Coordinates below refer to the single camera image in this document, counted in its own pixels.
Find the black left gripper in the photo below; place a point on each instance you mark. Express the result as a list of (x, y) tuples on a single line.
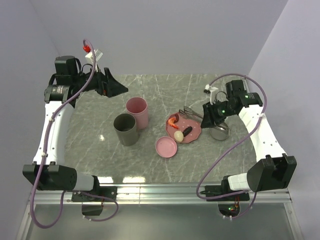
[(107, 85)]

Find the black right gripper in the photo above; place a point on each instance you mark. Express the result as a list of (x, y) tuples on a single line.
[(209, 110)]

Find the metal serving tongs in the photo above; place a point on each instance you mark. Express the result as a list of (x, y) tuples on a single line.
[(189, 113)]

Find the dark toy sea cucumber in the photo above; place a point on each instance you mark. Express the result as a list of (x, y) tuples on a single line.
[(187, 131)]

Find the white toy egg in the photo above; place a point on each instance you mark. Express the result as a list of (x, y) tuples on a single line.
[(178, 136)]

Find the orange toy shrimp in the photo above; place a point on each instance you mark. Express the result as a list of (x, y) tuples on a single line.
[(172, 122)]

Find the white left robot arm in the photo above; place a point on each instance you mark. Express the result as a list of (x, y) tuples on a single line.
[(48, 171)]

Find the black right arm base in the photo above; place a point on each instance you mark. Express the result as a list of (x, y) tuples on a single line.
[(229, 201)]

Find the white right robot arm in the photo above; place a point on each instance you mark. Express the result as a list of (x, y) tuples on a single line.
[(273, 169)]

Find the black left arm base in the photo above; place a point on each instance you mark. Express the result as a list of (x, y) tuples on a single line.
[(93, 202)]

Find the grey round lid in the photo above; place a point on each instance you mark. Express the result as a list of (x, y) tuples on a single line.
[(220, 132)]

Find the pink cylindrical container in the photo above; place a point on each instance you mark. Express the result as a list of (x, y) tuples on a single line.
[(138, 107)]

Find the pink dotted plate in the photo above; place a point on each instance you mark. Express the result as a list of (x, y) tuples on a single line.
[(183, 123)]

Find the grey cylindrical container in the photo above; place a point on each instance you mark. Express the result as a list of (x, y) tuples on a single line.
[(125, 127)]

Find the pink round lid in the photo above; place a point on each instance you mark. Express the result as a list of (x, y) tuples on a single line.
[(166, 147)]

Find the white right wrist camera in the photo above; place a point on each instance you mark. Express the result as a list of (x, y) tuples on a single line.
[(212, 92)]

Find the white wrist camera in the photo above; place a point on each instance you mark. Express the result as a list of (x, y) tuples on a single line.
[(90, 57), (212, 92)]

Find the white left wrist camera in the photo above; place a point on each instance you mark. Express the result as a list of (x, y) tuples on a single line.
[(90, 57)]

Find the aluminium frame rail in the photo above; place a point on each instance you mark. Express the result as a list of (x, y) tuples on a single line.
[(171, 212)]

